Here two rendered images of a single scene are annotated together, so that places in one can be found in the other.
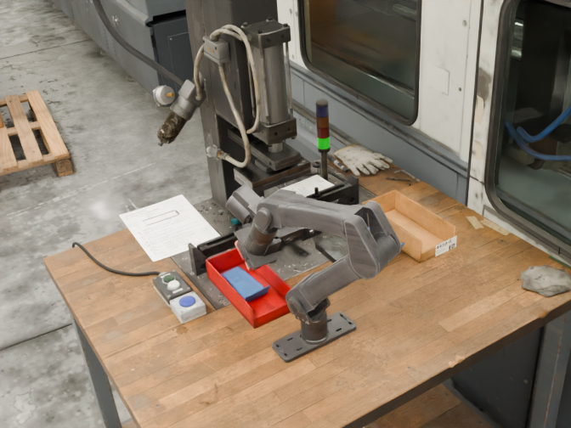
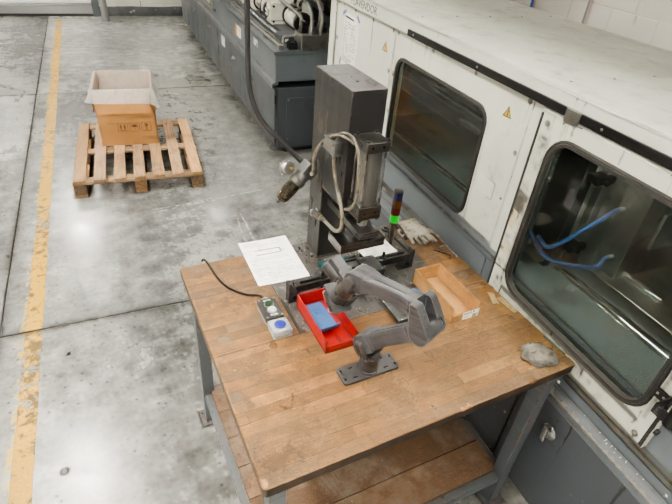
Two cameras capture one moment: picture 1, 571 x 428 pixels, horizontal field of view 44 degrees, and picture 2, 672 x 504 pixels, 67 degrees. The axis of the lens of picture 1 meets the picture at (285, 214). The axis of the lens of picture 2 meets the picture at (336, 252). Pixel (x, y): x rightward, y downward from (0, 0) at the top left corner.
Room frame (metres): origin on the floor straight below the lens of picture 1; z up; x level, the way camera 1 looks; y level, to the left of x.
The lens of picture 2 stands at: (0.14, 0.09, 2.15)
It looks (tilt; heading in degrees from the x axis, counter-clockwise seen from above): 36 degrees down; 0
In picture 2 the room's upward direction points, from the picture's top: 6 degrees clockwise
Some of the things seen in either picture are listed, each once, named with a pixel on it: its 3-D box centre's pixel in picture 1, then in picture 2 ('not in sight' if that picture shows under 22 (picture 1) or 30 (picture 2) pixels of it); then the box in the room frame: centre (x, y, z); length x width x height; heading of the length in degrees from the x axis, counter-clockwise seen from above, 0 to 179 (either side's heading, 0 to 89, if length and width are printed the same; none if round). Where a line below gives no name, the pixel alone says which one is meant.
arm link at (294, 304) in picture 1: (308, 301); (368, 345); (1.26, -0.04, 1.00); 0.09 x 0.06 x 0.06; 140
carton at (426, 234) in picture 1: (408, 225); (445, 292); (1.65, -0.34, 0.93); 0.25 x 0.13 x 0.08; 29
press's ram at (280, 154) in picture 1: (256, 127); (350, 204); (1.73, 0.06, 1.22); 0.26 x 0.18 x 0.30; 29
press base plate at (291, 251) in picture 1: (276, 227); (349, 273); (1.76, 0.03, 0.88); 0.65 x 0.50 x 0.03; 119
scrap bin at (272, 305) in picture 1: (249, 284); (326, 318); (1.44, 0.11, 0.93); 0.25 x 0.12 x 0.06; 29
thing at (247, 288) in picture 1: (242, 281); (321, 315); (1.47, 0.12, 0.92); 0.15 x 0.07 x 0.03; 34
